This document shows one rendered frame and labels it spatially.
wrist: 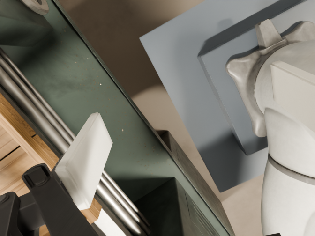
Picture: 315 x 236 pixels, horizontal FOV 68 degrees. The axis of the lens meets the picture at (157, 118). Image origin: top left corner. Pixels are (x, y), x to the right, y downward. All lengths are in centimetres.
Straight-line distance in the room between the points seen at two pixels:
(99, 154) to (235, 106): 40
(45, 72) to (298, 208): 74
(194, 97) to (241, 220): 129
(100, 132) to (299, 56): 30
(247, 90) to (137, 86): 88
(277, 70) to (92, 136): 13
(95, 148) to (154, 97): 116
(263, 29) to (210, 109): 20
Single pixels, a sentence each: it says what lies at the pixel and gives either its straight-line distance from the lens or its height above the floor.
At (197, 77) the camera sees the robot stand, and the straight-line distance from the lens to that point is 55.
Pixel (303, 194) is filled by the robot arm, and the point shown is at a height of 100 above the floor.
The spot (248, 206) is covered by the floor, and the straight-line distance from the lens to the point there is 169.
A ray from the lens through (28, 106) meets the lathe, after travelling 58.
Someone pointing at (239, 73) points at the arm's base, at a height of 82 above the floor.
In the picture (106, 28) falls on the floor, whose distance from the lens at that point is 132.
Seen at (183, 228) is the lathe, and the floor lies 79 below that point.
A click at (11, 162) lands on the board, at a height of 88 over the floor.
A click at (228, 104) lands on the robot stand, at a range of 52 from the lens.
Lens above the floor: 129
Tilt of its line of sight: 75 degrees down
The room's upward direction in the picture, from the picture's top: 180 degrees clockwise
